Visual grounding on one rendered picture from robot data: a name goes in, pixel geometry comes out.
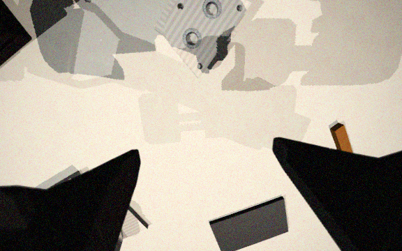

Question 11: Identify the orange flat bar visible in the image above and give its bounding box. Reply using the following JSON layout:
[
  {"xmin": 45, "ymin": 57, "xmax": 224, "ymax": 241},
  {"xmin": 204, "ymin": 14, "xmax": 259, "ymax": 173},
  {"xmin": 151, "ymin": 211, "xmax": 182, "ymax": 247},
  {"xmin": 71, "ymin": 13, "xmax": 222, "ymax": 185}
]
[{"xmin": 330, "ymin": 123, "xmax": 353, "ymax": 153}]

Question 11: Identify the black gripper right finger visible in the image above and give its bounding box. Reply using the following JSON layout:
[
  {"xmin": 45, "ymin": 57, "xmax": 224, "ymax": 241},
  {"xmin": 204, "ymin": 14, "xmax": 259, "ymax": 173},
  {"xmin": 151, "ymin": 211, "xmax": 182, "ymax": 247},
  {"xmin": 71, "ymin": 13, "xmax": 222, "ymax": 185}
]
[{"xmin": 272, "ymin": 137, "xmax": 402, "ymax": 251}]

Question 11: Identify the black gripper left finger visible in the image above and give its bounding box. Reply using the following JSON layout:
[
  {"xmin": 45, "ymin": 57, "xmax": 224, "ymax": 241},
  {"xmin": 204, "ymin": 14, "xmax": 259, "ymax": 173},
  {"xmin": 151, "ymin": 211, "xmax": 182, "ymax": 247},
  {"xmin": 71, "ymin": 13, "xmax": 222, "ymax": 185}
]
[{"xmin": 0, "ymin": 149, "xmax": 141, "ymax": 251}]

